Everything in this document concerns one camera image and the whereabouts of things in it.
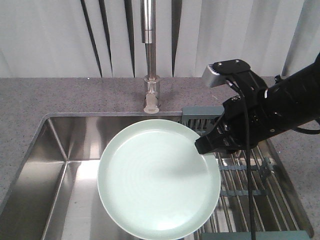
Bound grey steel drying rack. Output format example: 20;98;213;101
179;106;311;240

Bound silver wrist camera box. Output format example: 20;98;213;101
201;59;251;88

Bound white pleated curtain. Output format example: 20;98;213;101
0;0;320;78

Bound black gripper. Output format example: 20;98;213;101
194;95;269;155

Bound light green round plate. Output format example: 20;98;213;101
97;119;221;240

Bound steel gooseneck faucet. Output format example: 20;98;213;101
140;0;161;114

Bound stainless steel sink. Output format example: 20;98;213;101
0;112;315;240

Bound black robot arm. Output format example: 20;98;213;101
195;57;320;154

